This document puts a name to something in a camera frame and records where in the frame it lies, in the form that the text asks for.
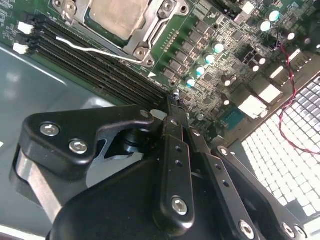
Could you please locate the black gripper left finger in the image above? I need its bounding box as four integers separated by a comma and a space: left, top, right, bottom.
9, 96, 196, 236

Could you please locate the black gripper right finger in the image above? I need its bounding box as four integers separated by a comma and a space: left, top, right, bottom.
176, 104, 309, 240

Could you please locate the metal wire locking lever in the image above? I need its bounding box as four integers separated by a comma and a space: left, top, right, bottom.
55, 35, 143, 63
146, 13, 176, 51

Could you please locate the silver-topped green CPU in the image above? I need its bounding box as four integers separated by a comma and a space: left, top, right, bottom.
83, 0, 153, 43

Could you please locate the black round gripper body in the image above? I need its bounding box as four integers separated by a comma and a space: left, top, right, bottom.
44, 159, 238, 240

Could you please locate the metal frame socket cover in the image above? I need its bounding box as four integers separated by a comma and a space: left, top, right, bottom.
62, 0, 166, 52

